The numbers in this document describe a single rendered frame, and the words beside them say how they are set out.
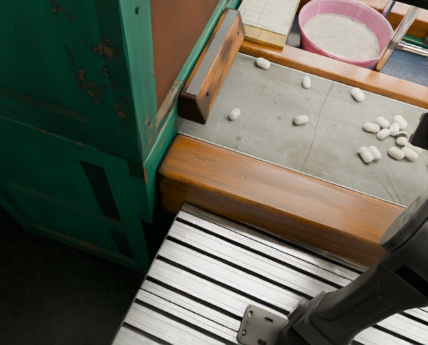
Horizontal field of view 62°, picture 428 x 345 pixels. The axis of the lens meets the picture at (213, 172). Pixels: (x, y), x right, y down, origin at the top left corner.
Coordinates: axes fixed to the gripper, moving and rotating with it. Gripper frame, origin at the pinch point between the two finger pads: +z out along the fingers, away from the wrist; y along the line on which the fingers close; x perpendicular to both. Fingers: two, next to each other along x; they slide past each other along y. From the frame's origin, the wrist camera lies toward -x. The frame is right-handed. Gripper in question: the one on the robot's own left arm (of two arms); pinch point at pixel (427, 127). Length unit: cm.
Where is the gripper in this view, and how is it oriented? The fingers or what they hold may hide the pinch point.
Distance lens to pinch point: 87.8
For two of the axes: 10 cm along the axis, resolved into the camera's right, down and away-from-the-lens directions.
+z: 2.0, -3.0, 9.3
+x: -2.7, 9.0, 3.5
